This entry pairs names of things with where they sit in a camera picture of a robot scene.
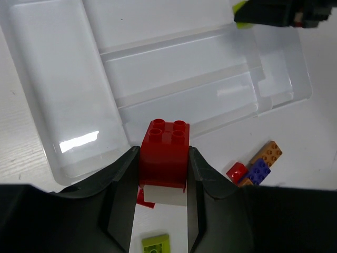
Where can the orange lego plate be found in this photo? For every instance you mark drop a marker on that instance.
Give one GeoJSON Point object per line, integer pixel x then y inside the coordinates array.
{"type": "Point", "coordinates": [269, 153]}
{"type": "Point", "coordinates": [245, 182]}

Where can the lime green square lego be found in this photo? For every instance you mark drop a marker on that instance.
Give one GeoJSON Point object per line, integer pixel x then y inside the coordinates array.
{"type": "Point", "coordinates": [239, 16]}

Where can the small red sloped lego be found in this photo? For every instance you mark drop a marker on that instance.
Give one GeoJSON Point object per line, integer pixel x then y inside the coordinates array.
{"type": "Point", "coordinates": [237, 172]}

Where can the purple lego plate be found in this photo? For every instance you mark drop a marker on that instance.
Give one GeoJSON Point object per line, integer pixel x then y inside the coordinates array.
{"type": "Point", "coordinates": [257, 172]}

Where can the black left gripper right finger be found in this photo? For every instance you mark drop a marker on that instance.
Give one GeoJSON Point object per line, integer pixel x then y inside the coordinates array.
{"type": "Point", "coordinates": [222, 217]}

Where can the lime green sloped lego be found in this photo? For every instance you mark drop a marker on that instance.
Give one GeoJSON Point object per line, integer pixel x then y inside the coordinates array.
{"type": "Point", "coordinates": [157, 244]}

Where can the white compartment tray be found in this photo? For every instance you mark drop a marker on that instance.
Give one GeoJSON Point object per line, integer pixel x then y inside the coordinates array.
{"type": "Point", "coordinates": [95, 73]}

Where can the red tall lego brick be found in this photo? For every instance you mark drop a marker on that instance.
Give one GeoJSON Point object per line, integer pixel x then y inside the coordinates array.
{"type": "Point", "coordinates": [164, 154]}

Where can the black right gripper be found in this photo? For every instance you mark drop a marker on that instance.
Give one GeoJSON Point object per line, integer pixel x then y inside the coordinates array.
{"type": "Point", "coordinates": [292, 13]}

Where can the white lego cube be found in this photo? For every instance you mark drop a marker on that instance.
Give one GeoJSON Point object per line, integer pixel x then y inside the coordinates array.
{"type": "Point", "coordinates": [165, 195]}

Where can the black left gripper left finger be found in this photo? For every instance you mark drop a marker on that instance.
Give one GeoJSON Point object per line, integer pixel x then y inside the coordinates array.
{"type": "Point", "coordinates": [93, 215]}

